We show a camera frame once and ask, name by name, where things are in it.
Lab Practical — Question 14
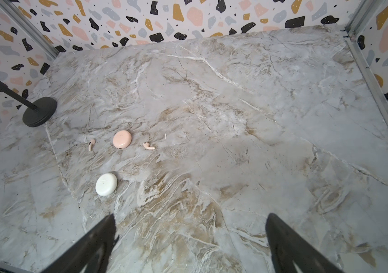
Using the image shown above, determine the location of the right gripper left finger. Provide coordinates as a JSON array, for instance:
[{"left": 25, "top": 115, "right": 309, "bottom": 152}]
[{"left": 43, "top": 214, "right": 119, "bottom": 273}]

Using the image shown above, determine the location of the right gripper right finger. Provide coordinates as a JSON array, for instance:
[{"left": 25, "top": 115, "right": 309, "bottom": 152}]
[{"left": 265, "top": 213, "right": 341, "bottom": 273}]

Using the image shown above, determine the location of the white earbud charging case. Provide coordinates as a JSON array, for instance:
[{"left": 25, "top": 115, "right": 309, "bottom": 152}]
[{"left": 95, "top": 173, "right": 118, "bottom": 197}]

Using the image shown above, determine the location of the pink earbud charging case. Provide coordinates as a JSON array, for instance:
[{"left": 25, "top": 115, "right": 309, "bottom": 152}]
[{"left": 113, "top": 130, "right": 132, "bottom": 149}]

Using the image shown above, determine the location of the pink earbud right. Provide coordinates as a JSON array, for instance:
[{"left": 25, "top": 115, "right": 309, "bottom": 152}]
[{"left": 143, "top": 142, "right": 155, "bottom": 150}]

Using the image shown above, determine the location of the microphone stand with green ball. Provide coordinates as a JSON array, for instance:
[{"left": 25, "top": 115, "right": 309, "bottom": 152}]
[{"left": 0, "top": 81, "right": 57, "bottom": 127}]

